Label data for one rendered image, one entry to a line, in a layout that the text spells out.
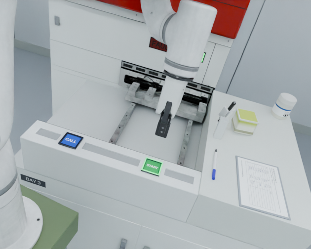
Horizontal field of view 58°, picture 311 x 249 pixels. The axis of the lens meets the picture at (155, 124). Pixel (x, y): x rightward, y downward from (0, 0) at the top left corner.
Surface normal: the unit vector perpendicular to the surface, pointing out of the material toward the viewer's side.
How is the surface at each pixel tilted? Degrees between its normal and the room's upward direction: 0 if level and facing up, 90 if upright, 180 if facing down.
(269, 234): 90
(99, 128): 0
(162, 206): 90
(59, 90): 90
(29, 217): 2
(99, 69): 90
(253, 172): 0
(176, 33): 81
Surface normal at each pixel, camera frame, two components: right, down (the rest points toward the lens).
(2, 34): 0.91, 0.32
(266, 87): -0.23, 0.57
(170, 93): -0.11, 0.32
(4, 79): 0.92, 0.09
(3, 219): 0.70, 0.53
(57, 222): 0.17, -0.77
